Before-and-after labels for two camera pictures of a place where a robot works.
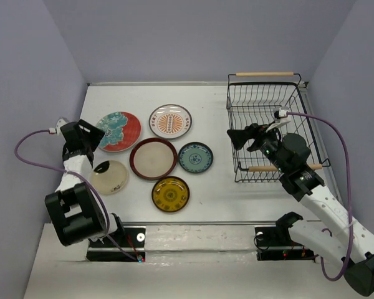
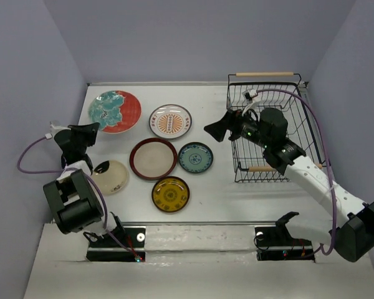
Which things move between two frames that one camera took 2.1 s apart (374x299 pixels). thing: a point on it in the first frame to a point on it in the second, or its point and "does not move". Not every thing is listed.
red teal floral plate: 122,131 to 117,112
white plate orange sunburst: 170,121 does not move
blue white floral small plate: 196,157 does not move
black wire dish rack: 252,98 does not move
